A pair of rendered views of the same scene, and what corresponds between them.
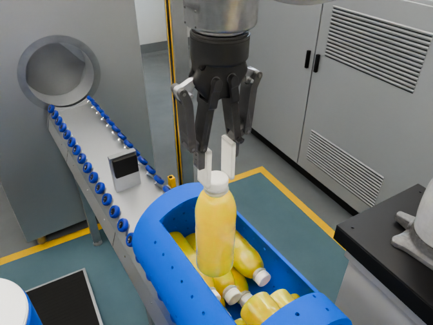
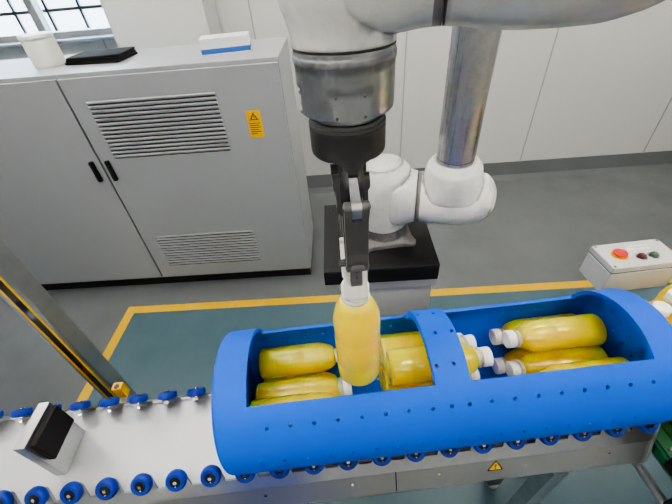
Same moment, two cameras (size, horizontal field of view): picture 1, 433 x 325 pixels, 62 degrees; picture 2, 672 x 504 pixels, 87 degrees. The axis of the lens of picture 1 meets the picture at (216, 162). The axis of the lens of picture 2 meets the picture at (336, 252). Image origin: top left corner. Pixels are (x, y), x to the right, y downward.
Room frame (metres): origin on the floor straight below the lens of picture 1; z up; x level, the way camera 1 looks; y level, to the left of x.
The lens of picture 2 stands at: (0.29, 0.30, 1.81)
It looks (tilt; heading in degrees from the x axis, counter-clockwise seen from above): 41 degrees down; 302
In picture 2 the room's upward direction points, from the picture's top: 5 degrees counter-clockwise
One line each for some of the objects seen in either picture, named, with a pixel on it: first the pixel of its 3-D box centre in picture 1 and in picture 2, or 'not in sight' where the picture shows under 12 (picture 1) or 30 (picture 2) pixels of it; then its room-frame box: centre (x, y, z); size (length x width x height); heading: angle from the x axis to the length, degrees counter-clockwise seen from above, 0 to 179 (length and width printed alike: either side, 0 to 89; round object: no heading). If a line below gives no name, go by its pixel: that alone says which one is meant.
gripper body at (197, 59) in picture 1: (219, 64); (348, 157); (0.46, 0.00, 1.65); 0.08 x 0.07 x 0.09; 123
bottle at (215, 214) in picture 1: (215, 227); (357, 334); (0.45, 0.00, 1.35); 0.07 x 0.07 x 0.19
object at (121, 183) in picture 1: (125, 171); (56, 439); (1.07, 0.34, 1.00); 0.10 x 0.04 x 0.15; 123
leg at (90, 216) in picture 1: (87, 207); not in sight; (1.62, 0.78, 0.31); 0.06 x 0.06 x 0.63; 33
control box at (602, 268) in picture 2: not in sight; (628, 265); (-0.06, -0.75, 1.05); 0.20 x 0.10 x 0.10; 33
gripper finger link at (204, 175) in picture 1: (204, 166); (355, 279); (0.44, 0.02, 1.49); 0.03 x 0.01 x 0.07; 33
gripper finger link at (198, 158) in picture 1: (194, 155); (356, 273); (0.43, 0.03, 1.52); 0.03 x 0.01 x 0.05; 123
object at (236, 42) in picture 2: not in sight; (226, 43); (1.78, -1.23, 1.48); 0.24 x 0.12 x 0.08; 37
